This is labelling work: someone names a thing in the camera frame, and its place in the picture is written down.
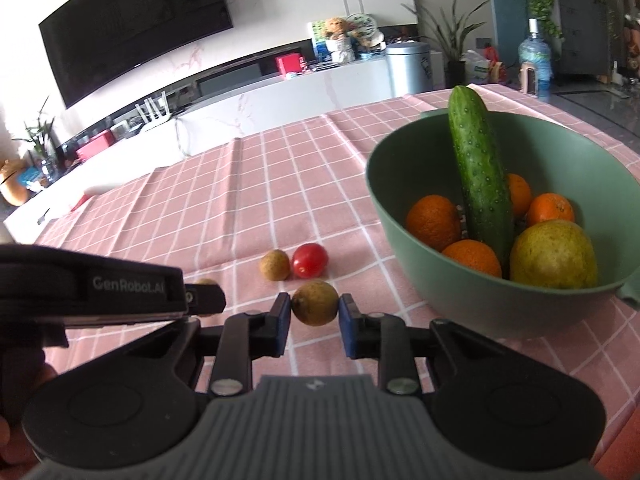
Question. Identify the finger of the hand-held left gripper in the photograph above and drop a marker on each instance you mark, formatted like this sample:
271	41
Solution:
205	300

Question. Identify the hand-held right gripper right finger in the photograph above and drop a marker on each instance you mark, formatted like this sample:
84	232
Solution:
348	327

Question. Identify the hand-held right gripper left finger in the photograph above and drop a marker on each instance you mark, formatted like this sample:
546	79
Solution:
282	322

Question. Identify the brown kiwi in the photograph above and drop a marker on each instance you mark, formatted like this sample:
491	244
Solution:
315	303
205	281
275	264

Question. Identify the orange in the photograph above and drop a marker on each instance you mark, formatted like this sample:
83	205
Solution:
434	221
550	208
474	257
519	194

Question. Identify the green colander bowl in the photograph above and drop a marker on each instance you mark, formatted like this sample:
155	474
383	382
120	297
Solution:
415	185

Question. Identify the green cucumber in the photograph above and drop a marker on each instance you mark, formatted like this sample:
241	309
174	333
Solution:
480	175

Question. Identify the green yellow pear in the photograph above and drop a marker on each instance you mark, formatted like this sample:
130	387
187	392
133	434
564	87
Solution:
552	255

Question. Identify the red tomato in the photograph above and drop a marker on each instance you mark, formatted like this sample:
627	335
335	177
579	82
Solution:
310	260

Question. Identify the red and white box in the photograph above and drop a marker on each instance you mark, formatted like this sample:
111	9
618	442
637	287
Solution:
81	203

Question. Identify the blue packet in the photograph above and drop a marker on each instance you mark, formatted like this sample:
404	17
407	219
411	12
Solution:
30	176

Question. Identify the round orange vase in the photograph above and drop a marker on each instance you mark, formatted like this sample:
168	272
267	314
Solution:
12	185

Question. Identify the pink checked tablecloth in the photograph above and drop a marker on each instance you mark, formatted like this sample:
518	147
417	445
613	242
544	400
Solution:
280	185

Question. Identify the flat red box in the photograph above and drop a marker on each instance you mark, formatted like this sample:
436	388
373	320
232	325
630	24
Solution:
95	146

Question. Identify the thin-leaved potted plant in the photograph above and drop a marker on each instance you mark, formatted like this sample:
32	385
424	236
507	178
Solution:
42	140

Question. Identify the white router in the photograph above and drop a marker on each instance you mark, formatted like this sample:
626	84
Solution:
155	119

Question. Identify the white marble media console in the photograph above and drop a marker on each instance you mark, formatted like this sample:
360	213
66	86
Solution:
280	102

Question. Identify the red cube box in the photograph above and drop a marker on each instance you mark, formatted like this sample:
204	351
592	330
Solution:
288	65

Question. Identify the black curved television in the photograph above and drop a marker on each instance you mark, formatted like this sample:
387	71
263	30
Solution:
135	35

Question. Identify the grey metal trash can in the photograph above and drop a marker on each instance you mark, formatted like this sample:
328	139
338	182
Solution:
407	70

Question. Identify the white vase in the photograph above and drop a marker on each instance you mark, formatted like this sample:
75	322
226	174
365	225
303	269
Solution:
341	51

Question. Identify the green picture card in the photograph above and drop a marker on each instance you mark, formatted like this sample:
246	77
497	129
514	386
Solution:
318	37

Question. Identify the white plastic bag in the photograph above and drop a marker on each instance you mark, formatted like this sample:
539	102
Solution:
477	69

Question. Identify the brown teddy bear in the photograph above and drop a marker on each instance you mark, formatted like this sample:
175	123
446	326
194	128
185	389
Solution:
335	28

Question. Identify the orange bag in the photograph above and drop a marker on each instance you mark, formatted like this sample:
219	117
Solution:
496	67

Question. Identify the round printed fan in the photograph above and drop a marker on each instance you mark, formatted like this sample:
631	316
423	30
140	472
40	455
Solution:
362	27

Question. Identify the tall leafy potted plant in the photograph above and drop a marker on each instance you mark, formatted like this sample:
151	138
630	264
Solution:
452	40

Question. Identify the small beige device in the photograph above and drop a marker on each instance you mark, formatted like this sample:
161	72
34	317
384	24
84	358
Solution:
528	79

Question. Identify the blue water bottle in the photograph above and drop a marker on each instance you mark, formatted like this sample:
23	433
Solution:
535	55

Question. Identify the dark grey cabinet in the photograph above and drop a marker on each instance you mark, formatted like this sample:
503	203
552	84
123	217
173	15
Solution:
582	30

